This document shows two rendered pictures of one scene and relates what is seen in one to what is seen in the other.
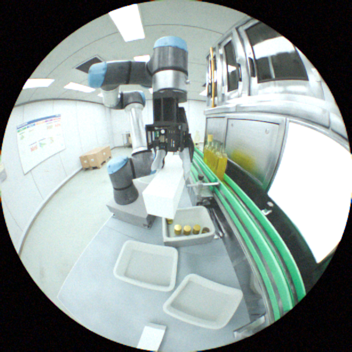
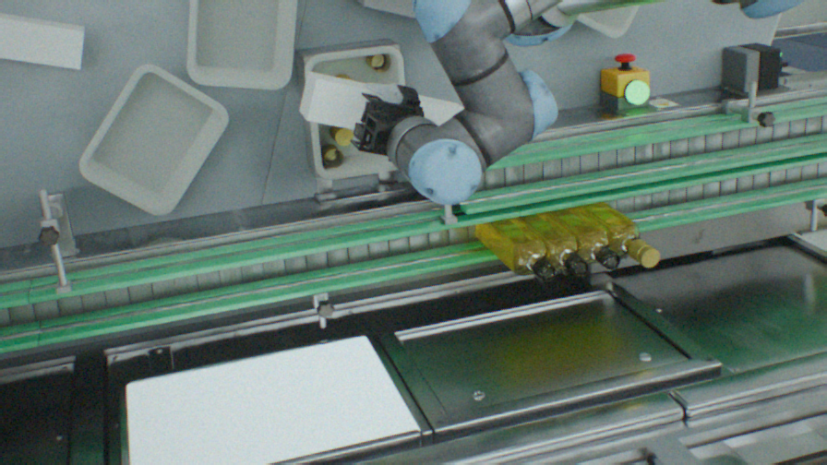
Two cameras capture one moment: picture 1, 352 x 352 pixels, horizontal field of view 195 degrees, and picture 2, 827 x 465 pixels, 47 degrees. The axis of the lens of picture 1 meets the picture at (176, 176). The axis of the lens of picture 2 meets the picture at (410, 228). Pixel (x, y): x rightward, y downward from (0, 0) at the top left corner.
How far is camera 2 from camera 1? 1.25 m
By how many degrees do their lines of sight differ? 47
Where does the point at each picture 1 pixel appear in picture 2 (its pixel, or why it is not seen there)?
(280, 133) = (429, 404)
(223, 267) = (236, 187)
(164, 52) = (406, 157)
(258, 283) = (174, 243)
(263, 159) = (441, 358)
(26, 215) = not seen: outside the picture
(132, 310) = not seen: outside the picture
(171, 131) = (361, 135)
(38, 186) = not seen: outside the picture
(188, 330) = (69, 108)
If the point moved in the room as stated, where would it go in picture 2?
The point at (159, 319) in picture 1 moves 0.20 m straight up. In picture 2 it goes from (100, 48) to (99, 69)
